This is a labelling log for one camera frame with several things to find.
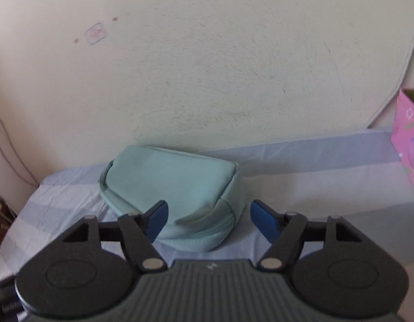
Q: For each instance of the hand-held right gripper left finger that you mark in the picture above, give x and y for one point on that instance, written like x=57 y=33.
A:
x=157 y=223

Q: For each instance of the small wall sticker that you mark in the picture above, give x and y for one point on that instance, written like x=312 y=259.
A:
x=95 y=34

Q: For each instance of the striped bed sheet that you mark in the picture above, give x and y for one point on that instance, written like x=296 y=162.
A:
x=311 y=181

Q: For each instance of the pink tin box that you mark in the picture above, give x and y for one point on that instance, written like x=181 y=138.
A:
x=408 y=141

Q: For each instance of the brown wooden furniture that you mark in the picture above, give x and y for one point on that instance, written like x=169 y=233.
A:
x=0 y=221

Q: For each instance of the teal fabric pouch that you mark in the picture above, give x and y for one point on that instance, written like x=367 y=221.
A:
x=173 y=177

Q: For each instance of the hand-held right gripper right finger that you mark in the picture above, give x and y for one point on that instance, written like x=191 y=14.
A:
x=264 y=221

